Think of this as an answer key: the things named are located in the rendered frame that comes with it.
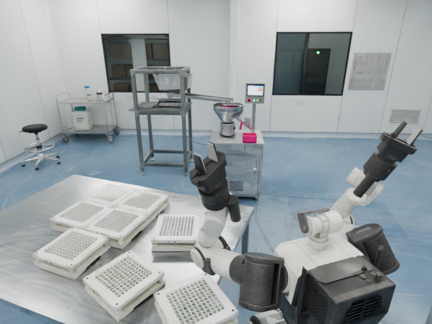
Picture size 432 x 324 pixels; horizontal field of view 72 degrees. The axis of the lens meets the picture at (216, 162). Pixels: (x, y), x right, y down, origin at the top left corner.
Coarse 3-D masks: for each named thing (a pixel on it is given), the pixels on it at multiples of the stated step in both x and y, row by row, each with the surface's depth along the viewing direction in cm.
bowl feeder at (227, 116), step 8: (216, 104) 364; (224, 104) 369; (232, 104) 369; (240, 104) 362; (216, 112) 349; (224, 112) 340; (232, 112) 340; (224, 120) 352; (232, 120) 353; (248, 120) 351; (224, 128) 356; (232, 128) 357; (240, 128) 352
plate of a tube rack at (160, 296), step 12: (204, 276) 126; (168, 288) 120; (216, 288) 120; (156, 300) 115; (168, 300) 114; (204, 300) 114; (228, 300) 114; (168, 312) 109; (180, 312) 109; (228, 312) 109
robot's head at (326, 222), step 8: (320, 216) 91; (328, 216) 90; (336, 216) 91; (320, 224) 89; (328, 224) 90; (336, 224) 90; (320, 232) 90; (328, 232) 91; (312, 240) 92; (320, 240) 91; (328, 240) 92
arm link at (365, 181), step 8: (368, 168) 105; (352, 176) 110; (360, 176) 108; (368, 176) 103; (376, 176) 104; (384, 176) 104; (352, 184) 111; (360, 184) 106; (368, 184) 104; (376, 184) 106; (360, 192) 106; (368, 192) 108
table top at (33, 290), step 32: (64, 192) 212; (160, 192) 212; (0, 224) 174; (32, 224) 174; (0, 256) 148; (32, 256) 148; (160, 256) 148; (0, 288) 129; (32, 288) 129; (64, 288) 129; (64, 320) 114; (96, 320) 114; (128, 320) 114; (160, 320) 114
